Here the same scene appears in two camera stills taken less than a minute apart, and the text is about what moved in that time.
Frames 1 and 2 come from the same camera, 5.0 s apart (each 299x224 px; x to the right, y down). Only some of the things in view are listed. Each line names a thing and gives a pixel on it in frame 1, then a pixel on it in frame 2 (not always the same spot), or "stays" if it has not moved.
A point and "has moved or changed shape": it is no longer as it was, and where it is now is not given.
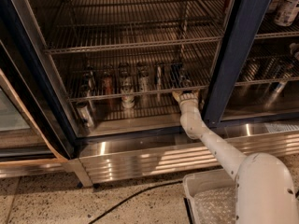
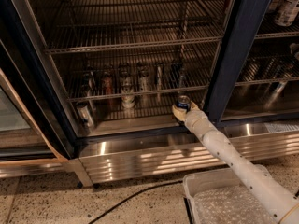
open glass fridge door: [37, 133] stays
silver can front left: [85, 114] stays
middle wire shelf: [74, 38] stays
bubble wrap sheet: [217, 205] stays
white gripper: [188, 97] to [195, 117]
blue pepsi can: [185, 83] has moved or changed shape
